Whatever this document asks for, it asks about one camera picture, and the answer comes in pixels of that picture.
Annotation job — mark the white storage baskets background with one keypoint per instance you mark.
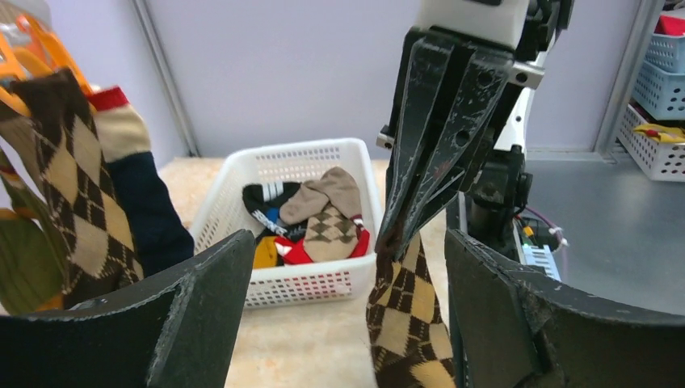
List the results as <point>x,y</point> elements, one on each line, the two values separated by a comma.
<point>652,126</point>

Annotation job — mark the navy white red hanging sock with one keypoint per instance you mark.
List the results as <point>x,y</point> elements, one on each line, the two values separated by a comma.
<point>160,237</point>

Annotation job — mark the olive striped hanging sock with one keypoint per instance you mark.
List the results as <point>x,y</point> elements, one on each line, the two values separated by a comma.
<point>32,252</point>

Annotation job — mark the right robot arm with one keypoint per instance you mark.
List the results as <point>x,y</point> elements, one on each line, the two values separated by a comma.
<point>464,90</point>

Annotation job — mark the brown argyle sock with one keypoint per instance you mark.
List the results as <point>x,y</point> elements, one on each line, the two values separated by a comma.
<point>62,153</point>
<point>409,341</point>

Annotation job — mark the beige argyle sock in basket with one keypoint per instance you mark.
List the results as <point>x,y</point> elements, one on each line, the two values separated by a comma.
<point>331,209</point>

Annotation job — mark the orange clothes clip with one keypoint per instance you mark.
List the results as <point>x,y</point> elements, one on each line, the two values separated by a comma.
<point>29,50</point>

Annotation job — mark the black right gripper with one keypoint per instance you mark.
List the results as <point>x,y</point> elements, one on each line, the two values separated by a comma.
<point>457,125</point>

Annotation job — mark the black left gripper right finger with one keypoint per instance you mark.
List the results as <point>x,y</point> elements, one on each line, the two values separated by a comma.
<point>522,328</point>

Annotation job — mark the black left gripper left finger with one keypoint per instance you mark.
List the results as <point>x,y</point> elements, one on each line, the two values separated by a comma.
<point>177,328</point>

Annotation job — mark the black sock in basket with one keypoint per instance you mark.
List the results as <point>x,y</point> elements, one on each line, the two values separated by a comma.
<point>263,202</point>

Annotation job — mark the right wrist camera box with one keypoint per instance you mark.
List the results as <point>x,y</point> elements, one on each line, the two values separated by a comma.
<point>499,22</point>

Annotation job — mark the white plastic laundry basket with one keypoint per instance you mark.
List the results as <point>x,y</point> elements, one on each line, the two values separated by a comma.
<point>224,213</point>

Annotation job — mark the red sock in basket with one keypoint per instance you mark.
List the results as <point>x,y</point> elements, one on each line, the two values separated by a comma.
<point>299,249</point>

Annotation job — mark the yellow sock in basket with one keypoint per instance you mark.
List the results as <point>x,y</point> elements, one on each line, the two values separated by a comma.
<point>266,254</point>

